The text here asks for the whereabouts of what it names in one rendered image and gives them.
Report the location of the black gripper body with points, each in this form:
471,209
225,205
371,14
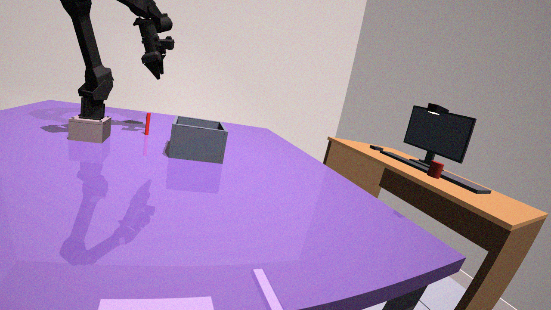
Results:
151,53

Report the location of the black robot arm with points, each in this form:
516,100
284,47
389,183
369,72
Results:
98,79

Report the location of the dark red peg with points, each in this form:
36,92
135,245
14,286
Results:
147,123

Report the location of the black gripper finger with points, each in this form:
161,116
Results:
161,65
154,68

